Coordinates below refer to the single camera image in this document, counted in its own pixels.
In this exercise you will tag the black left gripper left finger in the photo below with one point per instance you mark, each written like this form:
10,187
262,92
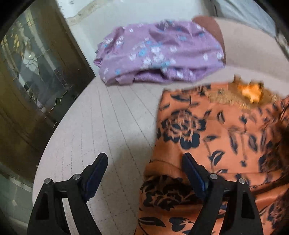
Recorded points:
48,216

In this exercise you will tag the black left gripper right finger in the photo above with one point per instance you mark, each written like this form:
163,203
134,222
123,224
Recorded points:
241,215

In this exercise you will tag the orange black floral garment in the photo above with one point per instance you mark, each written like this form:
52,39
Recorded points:
229,136

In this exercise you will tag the beige quilted mattress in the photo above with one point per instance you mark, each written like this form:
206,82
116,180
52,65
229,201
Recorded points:
121,122

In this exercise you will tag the dark wooden glass cabinet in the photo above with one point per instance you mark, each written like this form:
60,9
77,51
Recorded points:
43,71

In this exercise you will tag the beige bolster pillow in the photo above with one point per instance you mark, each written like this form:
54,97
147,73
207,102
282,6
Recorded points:
246,47

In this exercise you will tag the purple floral garment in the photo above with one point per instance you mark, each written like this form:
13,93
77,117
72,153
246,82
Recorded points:
161,52

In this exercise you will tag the grey pillow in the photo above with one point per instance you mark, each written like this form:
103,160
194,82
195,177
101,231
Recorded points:
247,12

